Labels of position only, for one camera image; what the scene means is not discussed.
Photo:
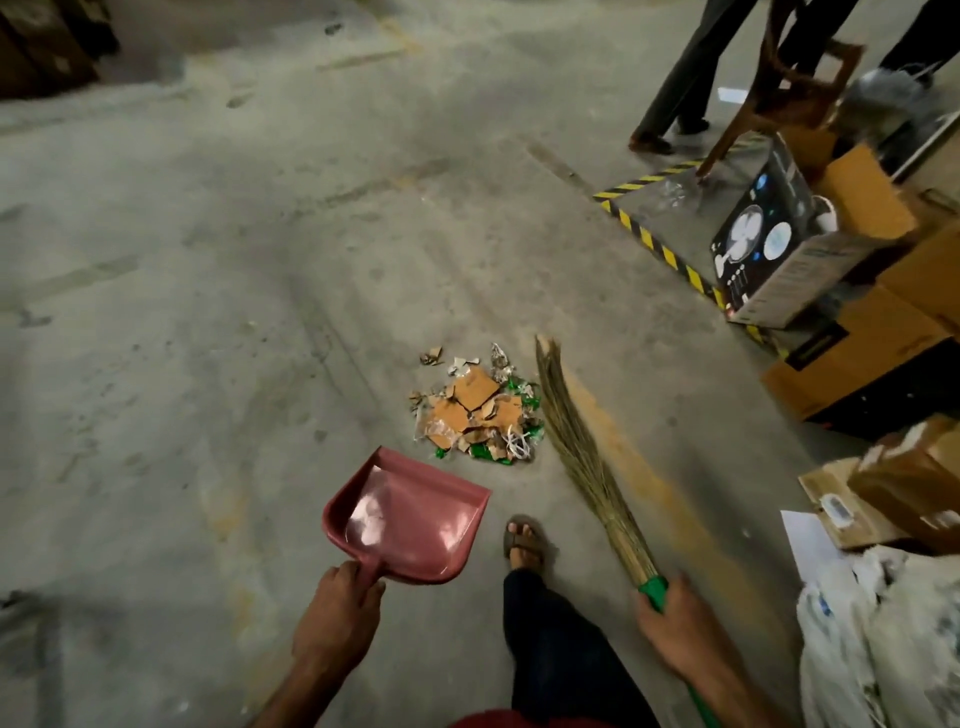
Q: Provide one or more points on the person's left hand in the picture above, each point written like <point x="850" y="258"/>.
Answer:
<point x="334" y="626"/>

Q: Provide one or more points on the person's right hand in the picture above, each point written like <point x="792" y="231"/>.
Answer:
<point x="679" y="626"/>

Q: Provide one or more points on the person's left thumb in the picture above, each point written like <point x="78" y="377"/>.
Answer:
<point x="375" y="598"/>

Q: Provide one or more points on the person's right thumb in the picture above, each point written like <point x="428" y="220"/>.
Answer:
<point x="645" y="619"/>

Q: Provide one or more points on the pink plastic dustpan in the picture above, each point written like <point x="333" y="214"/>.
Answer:
<point x="409" y="517"/>

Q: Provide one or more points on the person's left forearm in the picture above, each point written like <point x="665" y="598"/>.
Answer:
<point x="300" y="697"/>

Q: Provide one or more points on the person's right forearm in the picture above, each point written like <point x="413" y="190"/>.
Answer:
<point x="739" y="694"/>

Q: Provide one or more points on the person's dark trouser leg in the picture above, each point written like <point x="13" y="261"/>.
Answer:
<point x="562" y="660"/>

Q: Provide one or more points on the person's sandalled foot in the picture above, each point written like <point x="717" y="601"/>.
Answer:
<point x="525" y="544"/>

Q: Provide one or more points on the person's red shirt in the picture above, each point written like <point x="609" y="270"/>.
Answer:
<point x="525" y="722"/>

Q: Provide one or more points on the white paper sheet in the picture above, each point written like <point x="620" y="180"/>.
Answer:
<point x="810" y="544"/>

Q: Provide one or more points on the pile of cardboard scraps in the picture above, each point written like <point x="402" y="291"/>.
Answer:
<point x="476" y="409"/>

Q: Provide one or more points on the flat labelled cardboard box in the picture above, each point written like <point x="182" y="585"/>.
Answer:
<point x="844" y="502"/>

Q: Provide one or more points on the white plastic sack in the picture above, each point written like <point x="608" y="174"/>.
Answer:
<point x="877" y="645"/>

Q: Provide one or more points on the taped brown cardboard box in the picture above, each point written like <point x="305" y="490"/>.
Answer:
<point x="911" y="480"/>

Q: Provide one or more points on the large brown cardboard box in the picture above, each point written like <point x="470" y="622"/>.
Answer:
<point x="870" y="345"/>

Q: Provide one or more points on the black fan printed box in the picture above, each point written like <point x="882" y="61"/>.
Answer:
<point x="765" y="240"/>

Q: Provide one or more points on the clear plastic wrap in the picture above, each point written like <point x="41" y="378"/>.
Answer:
<point x="671" y="193"/>

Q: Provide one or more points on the white plastic part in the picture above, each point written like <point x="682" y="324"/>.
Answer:
<point x="825" y="215"/>

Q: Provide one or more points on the open brown cardboard box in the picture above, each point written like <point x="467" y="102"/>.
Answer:
<point x="866" y="195"/>

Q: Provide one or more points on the brown wooden chair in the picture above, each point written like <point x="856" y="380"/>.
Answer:
<point x="795" y="97"/>

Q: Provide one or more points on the grey plastic bag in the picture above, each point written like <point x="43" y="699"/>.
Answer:
<point x="881" y="101"/>

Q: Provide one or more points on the dark stacked crates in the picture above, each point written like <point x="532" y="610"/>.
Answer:
<point x="49" y="41"/>

